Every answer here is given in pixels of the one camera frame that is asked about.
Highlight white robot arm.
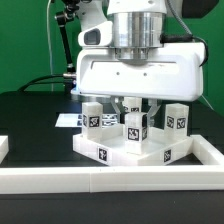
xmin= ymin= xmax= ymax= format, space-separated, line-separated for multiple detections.
xmin=72 ymin=0 xmax=208 ymax=117

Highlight grey cable right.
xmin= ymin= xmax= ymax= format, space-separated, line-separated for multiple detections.
xmin=201 ymin=94 xmax=215 ymax=111

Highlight white front fence rail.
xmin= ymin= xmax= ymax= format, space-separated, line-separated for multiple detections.
xmin=0 ymin=166 xmax=224 ymax=194

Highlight white fence rail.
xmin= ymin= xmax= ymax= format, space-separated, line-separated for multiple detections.
xmin=0 ymin=136 xmax=9 ymax=164
xmin=0 ymin=166 xmax=224 ymax=194
xmin=191 ymin=135 xmax=224 ymax=166

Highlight white left fence rail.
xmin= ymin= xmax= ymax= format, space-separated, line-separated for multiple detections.
xmin=0 ymin=136 xmax=9 ymax=164

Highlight black cable bundle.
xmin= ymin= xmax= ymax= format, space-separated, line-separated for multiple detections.
xmin=17 ymin=74 xmax=73 ymax=92

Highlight white square table top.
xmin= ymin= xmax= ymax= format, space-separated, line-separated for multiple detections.
xmin=73 ymin=124 xmax=193 ymax=166

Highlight white right fence rail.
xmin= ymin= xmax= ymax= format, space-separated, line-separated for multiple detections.
xmin=191 ymin=135 xmax=224 ymax=166

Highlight thin white cable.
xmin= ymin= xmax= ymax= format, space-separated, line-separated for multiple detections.
xmin=46 ymin=0 xmax=56 ymax=92

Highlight white marker base plate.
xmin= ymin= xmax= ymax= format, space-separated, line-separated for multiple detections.
xmin=55 ymin=113 xmax=118 ymax=127

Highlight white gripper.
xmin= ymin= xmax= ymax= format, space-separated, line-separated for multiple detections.
xmin=77 ymin=20 xmax=204 ymax=126

